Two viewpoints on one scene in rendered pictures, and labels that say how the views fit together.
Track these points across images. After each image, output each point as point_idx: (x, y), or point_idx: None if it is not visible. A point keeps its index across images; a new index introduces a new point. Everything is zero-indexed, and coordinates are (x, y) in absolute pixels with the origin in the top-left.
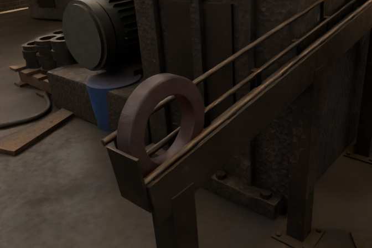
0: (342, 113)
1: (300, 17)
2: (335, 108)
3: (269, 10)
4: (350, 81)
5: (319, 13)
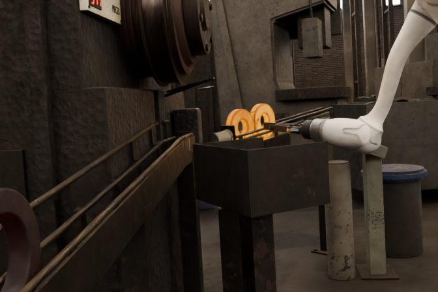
0: (165, 283)
1: (113, 156)
2: (158, 276)
3: (75, 152)
4: (166, 242)
5: (129, 156)
